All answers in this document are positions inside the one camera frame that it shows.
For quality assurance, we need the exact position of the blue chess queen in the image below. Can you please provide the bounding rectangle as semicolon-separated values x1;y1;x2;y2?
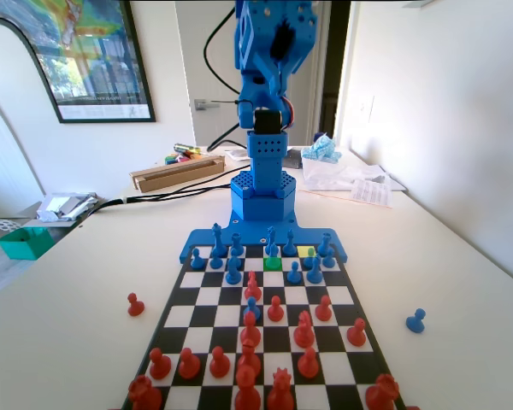
210;222;227;259

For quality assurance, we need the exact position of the blue chess piece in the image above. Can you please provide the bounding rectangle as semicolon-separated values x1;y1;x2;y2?
224;262;244;286
305;262;324;285

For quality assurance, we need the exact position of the red chess pawn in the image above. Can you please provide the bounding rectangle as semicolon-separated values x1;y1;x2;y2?
127;292;146;318
148;348;173;381
314;294;333;323
297;346;321;380
346;318;368;349
209;345;232;379
178;348;202;381
266;295;285;323

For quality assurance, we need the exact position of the red chess king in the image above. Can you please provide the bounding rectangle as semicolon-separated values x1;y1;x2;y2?
233;365;262;410

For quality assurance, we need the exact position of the red chess queen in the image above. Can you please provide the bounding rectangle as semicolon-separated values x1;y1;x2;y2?
266;366;294;410

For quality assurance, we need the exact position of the white door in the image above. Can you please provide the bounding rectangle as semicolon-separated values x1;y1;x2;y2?
174;0;322;149

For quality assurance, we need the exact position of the blue white cloth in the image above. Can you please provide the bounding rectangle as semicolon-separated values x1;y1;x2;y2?
300;132;343;165

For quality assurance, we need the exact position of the grey pad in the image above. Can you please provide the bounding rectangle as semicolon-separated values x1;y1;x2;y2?
280;149;305;170

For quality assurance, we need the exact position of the colourful marker set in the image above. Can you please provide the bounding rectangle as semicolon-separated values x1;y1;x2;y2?
163;153;204;167

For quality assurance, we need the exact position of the clear plastic bag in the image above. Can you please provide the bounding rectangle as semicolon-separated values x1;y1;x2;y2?
302;158;408;194

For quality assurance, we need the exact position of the long cardboard box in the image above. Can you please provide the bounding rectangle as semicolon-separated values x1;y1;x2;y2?
129;155;227;194

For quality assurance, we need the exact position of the black framed poster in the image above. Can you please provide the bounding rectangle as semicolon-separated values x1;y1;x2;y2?
24;0;157;125

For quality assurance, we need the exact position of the printed paper sheet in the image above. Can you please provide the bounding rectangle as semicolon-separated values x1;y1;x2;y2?
349;179;395;210

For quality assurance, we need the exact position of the pile of papers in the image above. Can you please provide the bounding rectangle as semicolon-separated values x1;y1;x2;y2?
35;192;100;223

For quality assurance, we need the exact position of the white arched panel black rim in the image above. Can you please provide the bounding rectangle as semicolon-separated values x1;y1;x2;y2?
0;15;64;206

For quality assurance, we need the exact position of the black and white chessboard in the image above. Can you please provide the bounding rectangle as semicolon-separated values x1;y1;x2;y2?
121;243;407;410

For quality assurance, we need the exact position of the green plastic box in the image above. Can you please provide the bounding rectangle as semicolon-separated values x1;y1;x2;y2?
0;225;56;261

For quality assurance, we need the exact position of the black looped cable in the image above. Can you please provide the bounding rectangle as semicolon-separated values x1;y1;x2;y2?
203;7;243;98

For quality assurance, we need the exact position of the orange servo wire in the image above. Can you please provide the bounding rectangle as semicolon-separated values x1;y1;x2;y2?
281;97;298;130

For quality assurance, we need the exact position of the metal door handle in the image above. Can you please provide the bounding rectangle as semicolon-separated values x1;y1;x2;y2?
193;98;240;113

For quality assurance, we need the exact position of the black cable bundle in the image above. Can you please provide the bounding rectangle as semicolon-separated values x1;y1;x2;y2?
82;169;251;220

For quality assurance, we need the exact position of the blue printed base plate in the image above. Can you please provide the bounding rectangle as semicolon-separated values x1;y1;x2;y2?
178;220;351;265

